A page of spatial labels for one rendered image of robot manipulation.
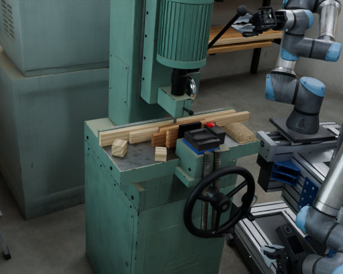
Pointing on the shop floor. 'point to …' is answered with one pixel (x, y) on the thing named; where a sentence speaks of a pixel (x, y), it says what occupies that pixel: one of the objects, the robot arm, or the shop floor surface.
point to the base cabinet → (143, 230)
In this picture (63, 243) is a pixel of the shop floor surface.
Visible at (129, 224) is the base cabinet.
